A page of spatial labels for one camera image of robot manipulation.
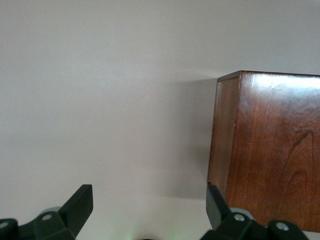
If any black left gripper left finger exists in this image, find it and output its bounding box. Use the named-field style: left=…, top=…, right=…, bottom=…
left=0, top=184, right=94, bottom=240

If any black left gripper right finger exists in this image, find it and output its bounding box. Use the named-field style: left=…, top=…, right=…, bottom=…
left=199, top=184, right=311, bottom=240

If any dark brown wooden cabinet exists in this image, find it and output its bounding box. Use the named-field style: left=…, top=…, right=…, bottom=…
left=206, top=70, right=320, bottom=233

